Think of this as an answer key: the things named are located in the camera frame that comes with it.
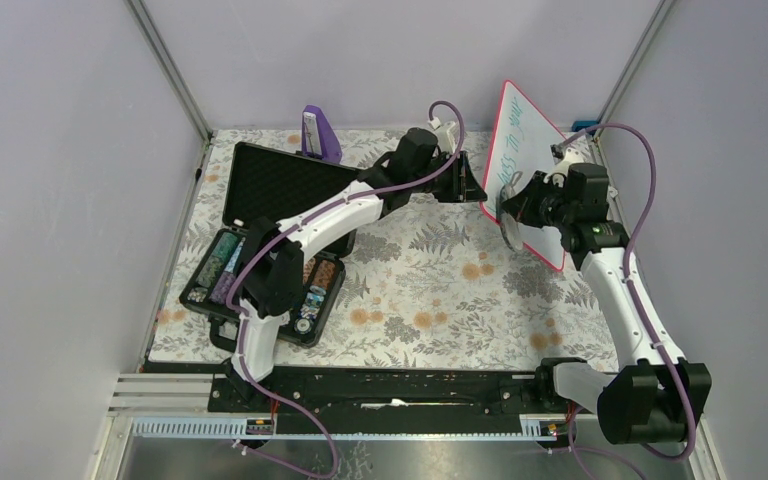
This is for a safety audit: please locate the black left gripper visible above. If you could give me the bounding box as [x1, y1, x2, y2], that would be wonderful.
[410, 151, 487, 204]

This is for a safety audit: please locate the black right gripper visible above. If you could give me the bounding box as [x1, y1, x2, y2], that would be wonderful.
[502, 171, 575, 230]

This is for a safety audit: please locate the grey round scrubber pad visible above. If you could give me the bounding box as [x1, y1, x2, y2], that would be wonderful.
[496, 184, 525, 252]

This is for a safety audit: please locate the pink framed whiteboard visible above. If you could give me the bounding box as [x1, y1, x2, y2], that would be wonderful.
[480, 80, 565, 272]

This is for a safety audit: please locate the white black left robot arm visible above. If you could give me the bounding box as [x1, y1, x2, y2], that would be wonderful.
[226, 128, 465, 411]

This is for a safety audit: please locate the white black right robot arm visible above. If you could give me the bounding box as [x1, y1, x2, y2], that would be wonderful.
[497, 163, 712, 451]

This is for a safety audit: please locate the floral table mat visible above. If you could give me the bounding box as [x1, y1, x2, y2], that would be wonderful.
[144, 129, 618, 372]

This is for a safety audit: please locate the blue corner block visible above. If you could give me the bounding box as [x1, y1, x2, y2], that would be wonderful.
[570, 120, 599, 132]

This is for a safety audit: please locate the purple metronome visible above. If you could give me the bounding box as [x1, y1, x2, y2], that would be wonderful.
[301, 105, 342, 164]

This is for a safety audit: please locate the black poker chip case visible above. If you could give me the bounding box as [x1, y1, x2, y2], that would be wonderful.
[179, 142, 358, 352]

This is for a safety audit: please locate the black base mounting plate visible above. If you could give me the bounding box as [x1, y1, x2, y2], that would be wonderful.
[207, 366, 572, 437]

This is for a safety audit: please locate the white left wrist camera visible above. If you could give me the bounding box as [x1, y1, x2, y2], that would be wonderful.
[427, 117, 460, 154]

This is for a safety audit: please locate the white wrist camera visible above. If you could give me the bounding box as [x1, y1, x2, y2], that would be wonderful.
[427, 117, 460, 154]
[544, 147, 584, 187]

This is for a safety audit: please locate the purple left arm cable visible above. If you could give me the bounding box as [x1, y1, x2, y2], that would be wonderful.
[224, 100, 467, 480]

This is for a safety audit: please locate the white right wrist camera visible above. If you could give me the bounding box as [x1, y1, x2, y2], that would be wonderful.
[544, 147, 584, 187]

